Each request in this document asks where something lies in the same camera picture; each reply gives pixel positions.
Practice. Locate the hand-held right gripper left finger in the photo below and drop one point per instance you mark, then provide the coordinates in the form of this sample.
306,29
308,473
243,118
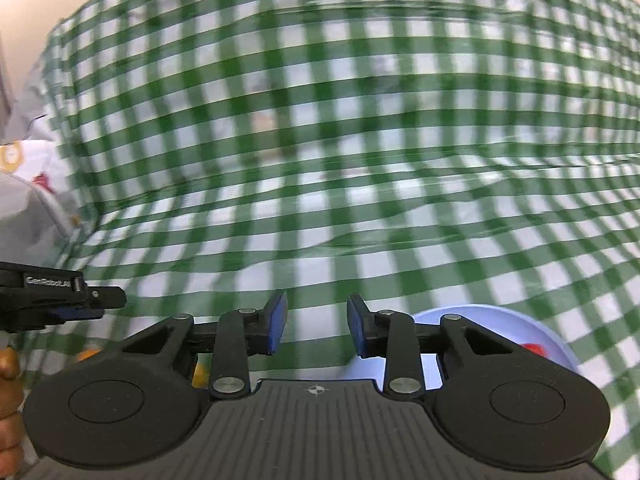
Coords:
278,320

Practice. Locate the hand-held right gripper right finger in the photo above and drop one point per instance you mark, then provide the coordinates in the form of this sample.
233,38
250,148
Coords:
356,325

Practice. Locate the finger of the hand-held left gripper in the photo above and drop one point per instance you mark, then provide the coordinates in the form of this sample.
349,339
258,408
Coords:
107,297

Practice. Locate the light blue plate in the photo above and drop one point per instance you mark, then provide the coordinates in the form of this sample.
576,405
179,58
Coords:
500,325

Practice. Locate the red cherry tomato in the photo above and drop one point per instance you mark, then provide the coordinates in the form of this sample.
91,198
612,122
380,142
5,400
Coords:
535,349

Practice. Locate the person's left hand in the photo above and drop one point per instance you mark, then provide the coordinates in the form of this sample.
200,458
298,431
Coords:
10,410

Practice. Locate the grey printed cloth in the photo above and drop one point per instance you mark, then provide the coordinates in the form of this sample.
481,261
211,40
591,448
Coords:
35,210

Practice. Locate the green checked cloth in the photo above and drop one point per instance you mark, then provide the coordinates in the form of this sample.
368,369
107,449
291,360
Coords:
350,160

